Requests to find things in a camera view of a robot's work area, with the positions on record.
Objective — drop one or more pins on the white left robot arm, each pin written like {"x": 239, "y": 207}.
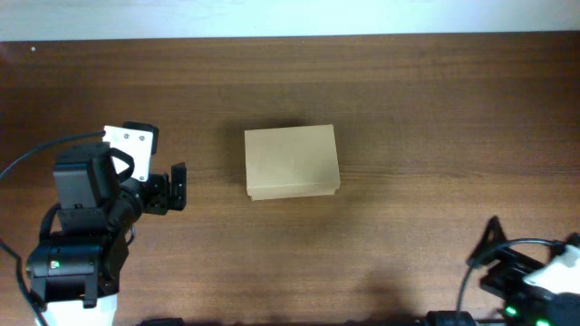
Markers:
{"x": 84, "y": 240}

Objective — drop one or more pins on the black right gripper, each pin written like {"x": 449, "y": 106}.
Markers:
{"x": 506, "y": 264}

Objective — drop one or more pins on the brown cardboard box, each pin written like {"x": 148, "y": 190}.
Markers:
{"x": 291, "y": 162}

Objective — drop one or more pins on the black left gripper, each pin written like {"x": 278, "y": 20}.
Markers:
{"x": 159, "y": 194}

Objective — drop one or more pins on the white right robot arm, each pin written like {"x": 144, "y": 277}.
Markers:
{"x": 539, "y": 307}

